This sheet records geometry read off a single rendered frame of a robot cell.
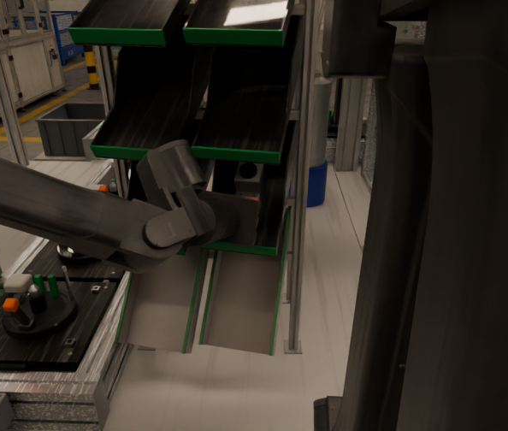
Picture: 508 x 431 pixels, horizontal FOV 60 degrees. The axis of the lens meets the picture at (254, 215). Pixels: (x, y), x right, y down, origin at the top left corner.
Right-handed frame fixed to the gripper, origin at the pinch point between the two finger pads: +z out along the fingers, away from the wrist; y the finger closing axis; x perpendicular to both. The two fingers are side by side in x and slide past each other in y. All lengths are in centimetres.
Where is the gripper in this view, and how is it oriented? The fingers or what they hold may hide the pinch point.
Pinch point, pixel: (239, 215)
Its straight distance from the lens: 70.3
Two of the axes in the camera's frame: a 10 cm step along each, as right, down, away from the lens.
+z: 2.4, -0.5, 9.7
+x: -1.4, 9.9, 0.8
